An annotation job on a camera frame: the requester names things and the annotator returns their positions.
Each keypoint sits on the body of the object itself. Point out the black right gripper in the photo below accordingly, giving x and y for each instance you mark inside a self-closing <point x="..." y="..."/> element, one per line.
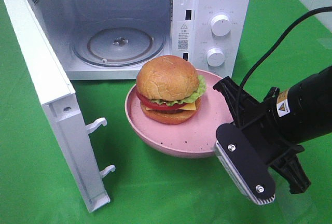
<point x="258" y="123"/>

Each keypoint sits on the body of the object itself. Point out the pink speckled plate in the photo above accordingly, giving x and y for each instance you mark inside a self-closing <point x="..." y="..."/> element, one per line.
<point x="194" y="138"/>

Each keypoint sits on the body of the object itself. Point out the burger with lettuce and cheese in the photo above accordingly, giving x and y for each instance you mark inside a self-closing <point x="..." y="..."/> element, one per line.
<point x="169" y="89"/>

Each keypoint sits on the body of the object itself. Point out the white microwave door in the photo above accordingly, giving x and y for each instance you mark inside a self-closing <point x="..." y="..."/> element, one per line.
<point x="58" y="100"/>

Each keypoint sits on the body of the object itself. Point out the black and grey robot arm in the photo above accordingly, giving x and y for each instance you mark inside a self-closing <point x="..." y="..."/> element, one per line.
<point x="303" y="112"/>

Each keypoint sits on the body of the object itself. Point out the lower white microwave knob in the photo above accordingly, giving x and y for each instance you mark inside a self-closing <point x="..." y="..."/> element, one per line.
<point x="215" y="57"/>

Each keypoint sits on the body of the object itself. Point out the white microwave knob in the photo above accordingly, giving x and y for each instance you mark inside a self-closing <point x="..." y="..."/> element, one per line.
<point x="215" y="57"/>
<point x="220" y="24"/>

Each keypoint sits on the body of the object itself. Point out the upper white microwave knob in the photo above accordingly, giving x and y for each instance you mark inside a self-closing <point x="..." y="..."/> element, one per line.
<point x="220" y="24"/>

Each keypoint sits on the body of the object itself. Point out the white microwave oven body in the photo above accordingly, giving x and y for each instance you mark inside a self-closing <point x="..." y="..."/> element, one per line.
<point x="189" y="21"/>

